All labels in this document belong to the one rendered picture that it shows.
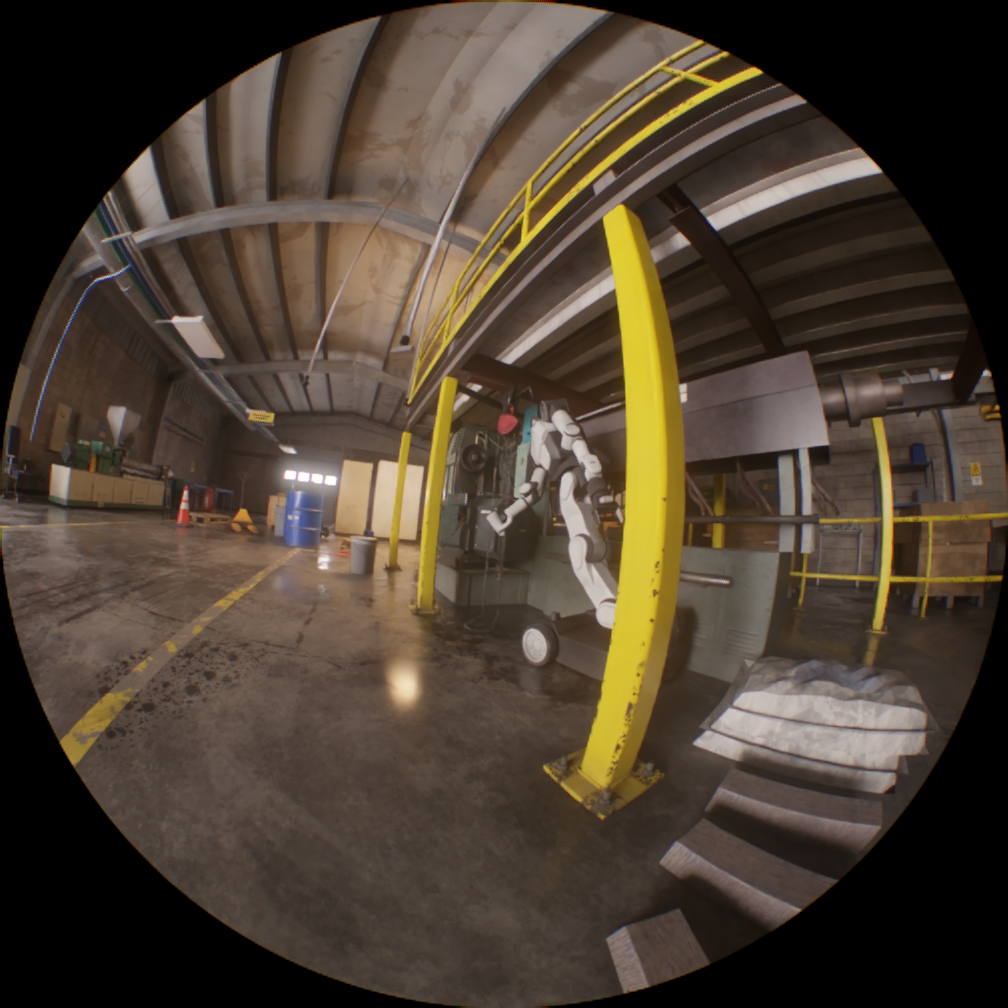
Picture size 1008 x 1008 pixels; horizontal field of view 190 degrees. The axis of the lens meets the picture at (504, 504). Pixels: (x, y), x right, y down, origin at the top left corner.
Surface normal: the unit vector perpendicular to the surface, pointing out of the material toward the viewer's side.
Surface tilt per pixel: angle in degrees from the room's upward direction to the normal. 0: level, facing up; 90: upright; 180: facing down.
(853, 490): 90
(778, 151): 180
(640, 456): 90
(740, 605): 90
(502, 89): 171
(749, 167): 180
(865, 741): 66
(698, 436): 90
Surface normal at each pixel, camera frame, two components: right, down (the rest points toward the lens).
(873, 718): -0.67, -0.51
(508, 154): -0.22, 0.96
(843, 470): -0.87, -0.11
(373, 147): 0.04, 1.00
